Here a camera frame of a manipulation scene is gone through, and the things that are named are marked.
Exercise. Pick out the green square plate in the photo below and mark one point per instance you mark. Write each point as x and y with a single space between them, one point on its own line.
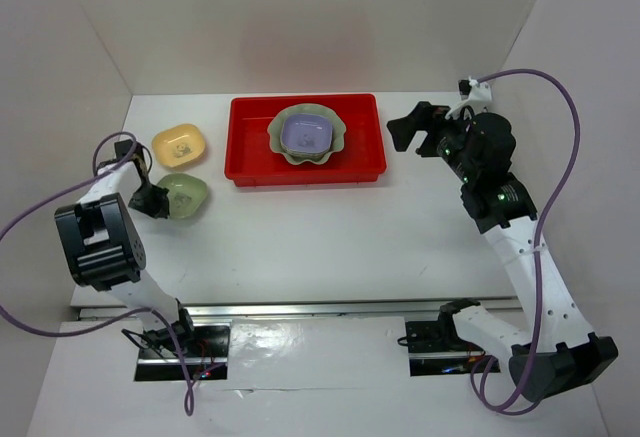
186 194

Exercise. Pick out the red plastic bin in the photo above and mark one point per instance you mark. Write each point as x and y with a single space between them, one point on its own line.
250 162

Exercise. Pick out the large green scalloped bowl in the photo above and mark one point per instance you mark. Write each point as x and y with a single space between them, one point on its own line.
339 132

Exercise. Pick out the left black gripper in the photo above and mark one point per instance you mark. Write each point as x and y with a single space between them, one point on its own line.
159 206

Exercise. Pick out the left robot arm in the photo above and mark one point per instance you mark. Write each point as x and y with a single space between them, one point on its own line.
104 250

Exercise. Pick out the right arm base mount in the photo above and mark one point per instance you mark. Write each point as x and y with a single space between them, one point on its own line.
430 353

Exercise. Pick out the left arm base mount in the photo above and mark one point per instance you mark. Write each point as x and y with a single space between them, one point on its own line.
206 357

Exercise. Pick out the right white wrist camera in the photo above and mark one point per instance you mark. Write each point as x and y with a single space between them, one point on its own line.
475 98

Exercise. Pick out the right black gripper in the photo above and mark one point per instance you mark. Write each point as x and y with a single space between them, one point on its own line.
404 128

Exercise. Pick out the aluminium rail front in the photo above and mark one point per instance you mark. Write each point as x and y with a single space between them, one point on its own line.
311 310

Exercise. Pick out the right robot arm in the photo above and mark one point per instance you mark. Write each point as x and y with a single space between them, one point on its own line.
560 351

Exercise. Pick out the purple square plate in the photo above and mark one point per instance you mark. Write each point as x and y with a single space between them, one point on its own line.
306 134

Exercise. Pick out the yellow square plate left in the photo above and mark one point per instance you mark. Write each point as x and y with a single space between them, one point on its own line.
179 145

